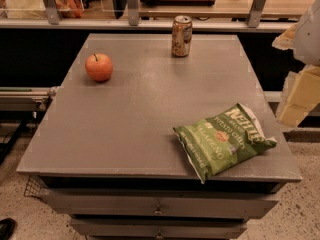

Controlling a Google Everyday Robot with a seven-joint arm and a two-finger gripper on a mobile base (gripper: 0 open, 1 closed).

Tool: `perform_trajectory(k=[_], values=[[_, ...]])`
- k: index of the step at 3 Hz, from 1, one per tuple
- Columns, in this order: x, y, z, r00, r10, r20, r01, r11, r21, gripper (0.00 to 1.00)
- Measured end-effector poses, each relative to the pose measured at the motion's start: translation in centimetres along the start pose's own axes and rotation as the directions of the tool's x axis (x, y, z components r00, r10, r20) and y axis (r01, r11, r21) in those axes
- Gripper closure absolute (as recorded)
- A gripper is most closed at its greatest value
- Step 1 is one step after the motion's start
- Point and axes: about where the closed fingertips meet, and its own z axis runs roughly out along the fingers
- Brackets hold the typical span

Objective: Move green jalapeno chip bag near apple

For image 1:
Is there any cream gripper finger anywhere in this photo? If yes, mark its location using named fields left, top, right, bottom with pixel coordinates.
left=276, top=65, right=320, bottom=127
left=272, top=24, right=297, bottom=50

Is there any black shoe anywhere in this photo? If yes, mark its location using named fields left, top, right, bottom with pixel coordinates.
left=0, top=218, right=16, bottom=240

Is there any red apple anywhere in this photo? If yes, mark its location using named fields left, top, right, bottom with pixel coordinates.
left=85, top=53, right=113, bottom=82

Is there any grey upper drawer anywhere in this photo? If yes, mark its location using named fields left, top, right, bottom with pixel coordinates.
left=40, top=189, right=278, bottom=220

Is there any grey lower drawer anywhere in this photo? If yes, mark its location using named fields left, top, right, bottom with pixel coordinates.
left=71, top=219, right=247, bottom=240

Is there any grey drawer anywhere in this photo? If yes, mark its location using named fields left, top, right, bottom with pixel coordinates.
left=40, top=189, right=278, bottom=220
left=71, top=219, right=247, bottom=240

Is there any wire mesh basket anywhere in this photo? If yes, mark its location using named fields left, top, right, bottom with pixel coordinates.
left=24, top=176, right=41, bottom=199

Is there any brown soda can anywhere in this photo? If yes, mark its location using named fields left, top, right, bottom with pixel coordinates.
left=171, top=15, right=192, bottom=57

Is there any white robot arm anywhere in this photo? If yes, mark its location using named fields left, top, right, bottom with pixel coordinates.
left=272, top=0, right=320, bottom=127

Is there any green jalapeno chip bag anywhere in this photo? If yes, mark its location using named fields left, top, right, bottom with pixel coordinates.
left=173, top=103, right=277, bottom=184

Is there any metal rail left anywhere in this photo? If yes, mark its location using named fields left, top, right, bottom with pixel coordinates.
left=0, top=86, right=59, bottom=111

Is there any orange snack bag behind glass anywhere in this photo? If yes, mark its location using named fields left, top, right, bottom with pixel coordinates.
left=55, top=0, right=83, bottom=18

